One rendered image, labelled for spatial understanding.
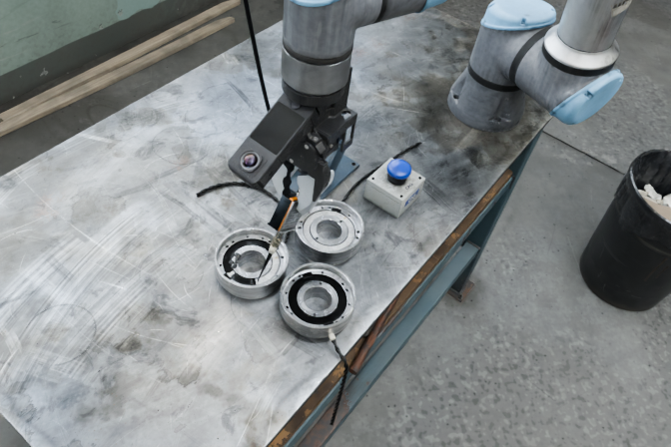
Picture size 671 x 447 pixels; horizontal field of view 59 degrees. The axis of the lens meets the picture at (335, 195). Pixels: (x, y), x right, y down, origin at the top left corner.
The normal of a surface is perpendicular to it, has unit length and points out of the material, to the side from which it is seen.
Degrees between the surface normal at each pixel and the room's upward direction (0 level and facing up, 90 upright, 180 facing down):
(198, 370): 0
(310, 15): 90
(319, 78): 90
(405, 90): 0
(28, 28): 90
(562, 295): 0
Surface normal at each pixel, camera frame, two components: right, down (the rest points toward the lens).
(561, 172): 0.11, -0.66
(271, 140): -0.15, -0.29
